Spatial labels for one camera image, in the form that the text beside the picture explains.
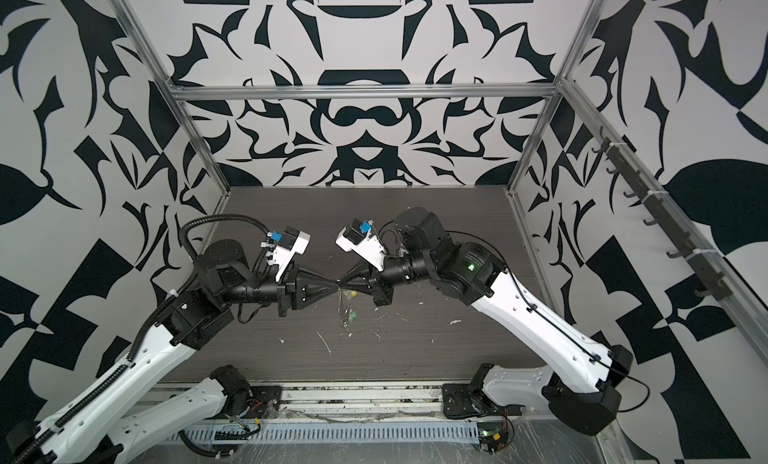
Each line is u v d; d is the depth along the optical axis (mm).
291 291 511
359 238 483
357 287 549
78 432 385
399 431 713
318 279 553
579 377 380
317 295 549
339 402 758
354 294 607
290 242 511
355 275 530
